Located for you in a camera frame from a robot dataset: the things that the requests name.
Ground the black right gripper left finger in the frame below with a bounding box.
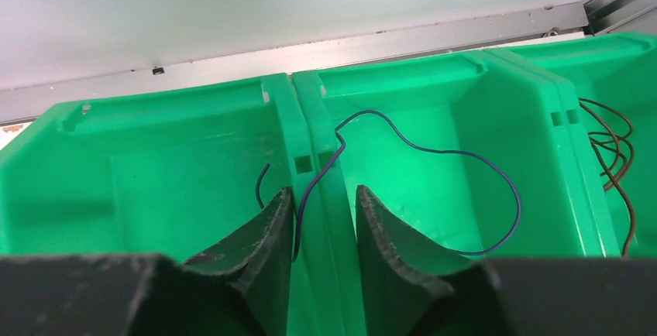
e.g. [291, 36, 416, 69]
[1, 187, 294, 335]

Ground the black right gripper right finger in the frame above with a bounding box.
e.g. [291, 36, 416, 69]
[356, 185, 656, 335]

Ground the dark brown wire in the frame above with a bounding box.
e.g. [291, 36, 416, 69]
[578, 98, 638, 258]

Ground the green plastic compartment bin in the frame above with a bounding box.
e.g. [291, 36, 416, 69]
[1, 33, 656, 335]

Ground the aluminium frame rail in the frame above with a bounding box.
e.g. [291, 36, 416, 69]
[0, 0, 657, 125]

